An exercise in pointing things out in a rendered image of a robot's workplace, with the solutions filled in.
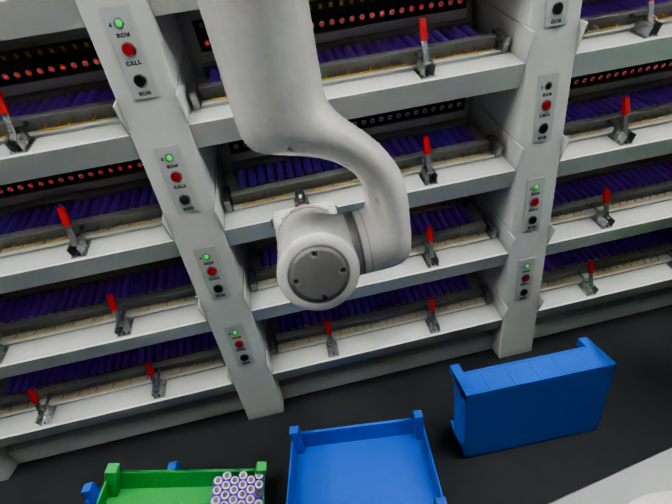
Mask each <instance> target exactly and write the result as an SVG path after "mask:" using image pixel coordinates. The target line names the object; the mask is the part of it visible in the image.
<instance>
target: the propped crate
mask: <svg viewBox="0 0 672 504"><path fill-rule="evenodd" d="M226 471H229V472H230V473H231V475H232V476H231V477H233V476H239V473H240V472H242V471H246V472H247V474H248V476H250V475H252V476H254V475H255V473H256V475H257V474H261V475H262V474H263V480H262V481H263V488H262V490H263V497H262V502H263V504H264V487H265V474H266V462H257V464H256V469H190V470H125V471H120V464H119V463H108V465H107V468H106V470H105V482H104V484H103V487H102V489H101V492H100V494H99V497H98V499H97V502H96V504H210V501H211V493H212V486H213V480H214V478H215V477H217V476H221V477H222V475H223V473H224V472H226Z"/></svg>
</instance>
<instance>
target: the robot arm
mask: <svg viewBox="0 0 672 504"><path fill-rule="evenodd" d="M197 2H198V5H199V9H200V12H201V15H202V18H203V21H204V25H205V28H206V31H207V34H208V37H209V40H210V44H211V47H212V50H213V53H214V56H215V59H216V63H217V66H218V69H219V72H220V75H221V79H222V82H223V85H224V88H225V92H226V95H227V98H228V101H229V105H230V108H231V111H232V114H233V117H234V120H235V123H236V126H237V129H238V131H239V134H240V136H241V138H242V139H243V141H244V143H245V144H246V145H247V146H248V147H249V148H250V149H251V150H253V151H255V152H259V153H262V154H269V155H286V156H304V157H313V158H320V159H325V160H329V161H332V162H335V163H338V164H340V165H342V166H344V167H346V168H347V169H349V170H350V171H352V172H353V173H354V174H355V175H356V176H357V177H358V179H359V180H360V182H361V183H362V186H363V189H364V194H365V204H364V206H363V207H362V208H360V209H357V210H353V211H348V212H343V213H339V210H338V206H335V205H334V203H332V202H331V201H324V202H318V203H312V204H310V203H309V200H308V199H306V200H305V205H300V206H299V203H298V202H297V201H296V202H294V203H295V207H292V208H289V209H284V210H280V211H277V212H275V214H274V215H273V219H270V221H271V225H272V227H273V228H274V229H275V235H276V239H277V242H278V244H277V250H278V254H277V270H276V274H277V281H278V285H279V287H280V289H281V291H282V293H283V294H284V296H285V297H286V298H287V299H288V300H289V301H290V302H291V303H293V304H294V305H296V306H298V307H300V308H303V309H306V310H311V311H323V310H328V309H331V308H334V307H336V306H338V305H340V304H341V303H343V302H344V301H345V300H347V299H348V298H349V297H350V295H351V294H352V293H353V291H354V290H355V288H356V286H357V284H358V281H359V276H360V275H363V274H367V273H371V272H375V271H380V270H384V269H387V268H391V267H394V266H397V265H399V264H401V263H402V262H404V261H405V260H406V259H407V258H408V256H409V254H410V250H411V246H412V242H411V234H412V231H411V224H410V214H409V205H408V198H407V192H406V187H405V184H404V180H403V177H402V175H401V172H400V170H399V168H398V166H397V165H396V163H395V161H394V160H393V159H392V157H391V156H390V155H389V154H388V152H387V151H386V150H385V149H384V148H383V147H382V146H381V145H380V144H379V143H378V142H377V141H376V140H374V139H373V138H372V137H371V136H370V135H368V134H367V133H366V132H364V131H363V130H361V129H360V128H358V127H357V126H355V125H354V124H352V123H351V122H349V121H348V120H346V119H345V118H344V117H342V116H341V115H340V114H339V113H337V112H336V111H335V110H334V108H333V107H332V106H331V105H330V103H329V102H328V100H327V98H326V96H325V93H324V89H323V85H322V79H321V73H320V67H319V61H318V55H317V49H316V44H315V38H314V32H313V26H312V20H311V14H310V8H309V2H308V0H197ZM628 504H672V490H663V491H657V492H652V493H647V494H645V495H642V496H640V497H638V498H636V499H634V500H632V501H631V502H629V503H628Z"/></svg>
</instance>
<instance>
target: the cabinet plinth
mask: <svg viewBox="0 0 672 504"><path fill-rule="evenodd" d="M668 305H672V286H671V287H667V288H663V289H658V290H654V291H650V292H646V293H642V294H638V295H633V296H629V297H625V298H621V299H617V300H613V301H608V302H604V303H600V304H596V305H592V306H587V307H583V308H579V309H575V310H571V311H567V312H562V313H558V314H554V315H550V316H546V317H542V318H537V319H536V322H535V329H534V336H533V338H537V337H541V336H545V335H549V334H553V333H557V332H561V331H566V330H570V329H574V328H578V327H582V326H586V325H590V324H594V323H598V322H602V321H607V320H611V319H615V318H619V317H623V316H627V315H631V314H635V313H639V312H644V311H648V310H652V309H656V308H660V307H664V306H668ZM492 341H493V335H492V334H491V333H490V331H489V330H487V331H483V332H479V333H475V334H471V335H466V336H462V337H458V338H454V339H450V340H446V341H441V342H437V343H433V344H429V345H425V346H421V347H416V348H412V349H408V350H404V351H400V352H396V353H391V354H387V355H383V356H379V357H375V358H371V359H366V360H362V361H358V362H354V363H350V364H345V365H341V366H337V367H333V368H329V369H325V370H320V371H316V372H312V373H308V374H304V375H300V376H295V377H291V378H287V379H283V380H279V385H280V390H281V393H282V396H283V399H287V398H291V397H295V396H299V395H303V394H307V393H311V392H315V391H319V390H324V389H328V388H332V387H336V386H340V385H344V384H348V383H352V382H356V381H360V380H365V379H369V378H373V377H377V376H381V375H385V374H389V373H393V372H397V371H401V370H406V369H410V368H414V367H418V366H422V365H426V364H430V363H434V362H438V361H443V360H447V359H451V358H455V357H459V356H463V355H467V354H471V353H475V352H479V351H484V350H488V349H492ZM242 409H244V407H243V405H242V402H241V400H240V397H239V395H238V392H237V391H233V392H229V393H225V394H220V395H216V396H212V397H208V398H204V399H199V400H195V401H191V402H187V403H183V404H179V405H174V406H170V407H166V408H162V409H158V410H154V411H149V412H145V413H141V414H137V415H133V416H129V417H124V418H120V419H116V420H112V421H108V422H104V423H99V424H95V425H91V426H87V427H83V428H78V429H74V430H70V431H66V432H62V433H58V434H53V435H49V436H45V437H41V438H37V439H33V440H28V441H24V442H20V443H16V444H13V445H12V446H11V448H10V449H9V451H8V454H9V455H10V456H11V457H12V458H13V459H14V460H15V461H16V462H17V463H18V464H20V463H24V462H28V461H32V460H36V459H41V458H45V457H49V456H53V455H57V454H61V453H65V452H69V451H73V450H77V449H82V448H86V447H90V446H94V445H98V444H102V443H106V442H110V441H114V440H118V439H123V438H127V437H131V436H135V435H139V434H143V433H147V432H151V431H155V430H159V429H164V428H168V427H172V426H176V425H180V424H184V423H188V422H192V421H196V420H200V419H205V418H209V417H213V416H217V415H221V414H225V413H229V412H233V411H237V410H242Z"/></svg>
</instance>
